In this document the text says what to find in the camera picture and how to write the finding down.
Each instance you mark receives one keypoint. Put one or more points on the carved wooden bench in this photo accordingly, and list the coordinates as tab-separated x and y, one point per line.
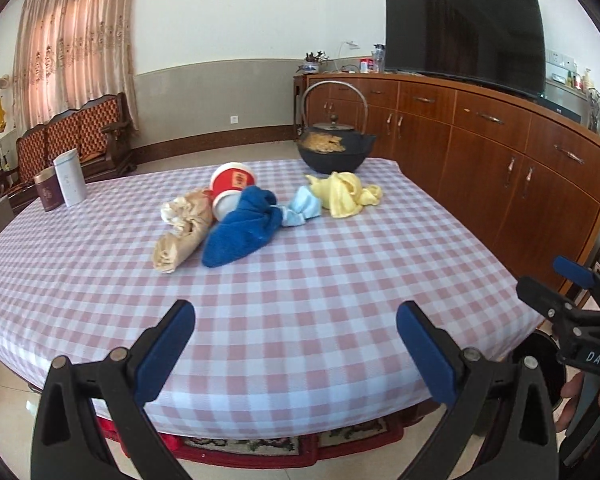
95	125

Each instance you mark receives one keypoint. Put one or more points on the red patterned rug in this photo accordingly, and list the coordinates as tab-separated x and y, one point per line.
260	445

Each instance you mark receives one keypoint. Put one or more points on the pink checked tablecloth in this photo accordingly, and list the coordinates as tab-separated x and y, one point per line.
305	300

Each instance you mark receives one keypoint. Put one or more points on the brown wooden sideboard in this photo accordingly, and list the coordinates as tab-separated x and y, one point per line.
480	160

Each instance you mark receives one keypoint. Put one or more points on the white tin canister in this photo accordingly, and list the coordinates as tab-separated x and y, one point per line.
70	180

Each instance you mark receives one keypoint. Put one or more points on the small white box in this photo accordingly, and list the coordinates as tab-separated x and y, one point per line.
557	77

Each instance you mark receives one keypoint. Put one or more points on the clear jar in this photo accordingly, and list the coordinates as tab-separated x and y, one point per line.
378	60

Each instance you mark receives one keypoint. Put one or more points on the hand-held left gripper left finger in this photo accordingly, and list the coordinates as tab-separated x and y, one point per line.
165	355

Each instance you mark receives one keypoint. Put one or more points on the clear glass vase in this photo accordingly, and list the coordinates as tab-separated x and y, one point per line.
595	112

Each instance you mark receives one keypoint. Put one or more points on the small potted plant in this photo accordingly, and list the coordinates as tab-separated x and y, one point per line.
310	66

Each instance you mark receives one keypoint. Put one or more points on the black cast iron teapot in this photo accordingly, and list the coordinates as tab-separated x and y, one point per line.
330	157

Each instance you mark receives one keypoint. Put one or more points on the brown tin canister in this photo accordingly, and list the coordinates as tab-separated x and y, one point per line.
47	192

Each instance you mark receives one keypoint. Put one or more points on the dark blue cloth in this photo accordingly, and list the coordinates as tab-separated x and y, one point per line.
240	230

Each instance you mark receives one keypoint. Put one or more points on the person's right hand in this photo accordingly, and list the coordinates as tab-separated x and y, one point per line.
572	400

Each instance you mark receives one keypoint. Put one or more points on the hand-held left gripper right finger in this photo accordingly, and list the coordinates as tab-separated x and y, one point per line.
427	355

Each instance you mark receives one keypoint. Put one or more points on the white pump bottle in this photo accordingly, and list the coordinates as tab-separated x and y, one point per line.
587	79

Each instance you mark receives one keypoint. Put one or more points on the pink embroidered curtain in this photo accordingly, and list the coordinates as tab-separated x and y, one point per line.
75	50

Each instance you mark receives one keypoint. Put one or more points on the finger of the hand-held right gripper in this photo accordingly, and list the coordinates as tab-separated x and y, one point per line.
575	270
545	298

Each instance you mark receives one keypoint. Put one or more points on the black set-top box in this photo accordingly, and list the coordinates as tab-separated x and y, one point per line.
560	110

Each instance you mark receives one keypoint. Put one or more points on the red paper cup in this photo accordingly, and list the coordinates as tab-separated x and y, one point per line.
232	180

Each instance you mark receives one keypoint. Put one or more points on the white wall outlet strip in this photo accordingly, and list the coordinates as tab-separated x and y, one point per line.
560	58

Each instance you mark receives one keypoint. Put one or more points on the brown paper bag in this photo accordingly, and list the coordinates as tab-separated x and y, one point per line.
180	245

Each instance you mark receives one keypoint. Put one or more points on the light blue cloth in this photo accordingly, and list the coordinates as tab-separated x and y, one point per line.
302	207

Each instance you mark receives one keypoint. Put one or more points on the dark wooden side table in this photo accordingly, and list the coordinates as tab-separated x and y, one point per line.
297	105

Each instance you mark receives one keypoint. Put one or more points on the black flat television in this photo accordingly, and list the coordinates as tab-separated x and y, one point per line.
460	35

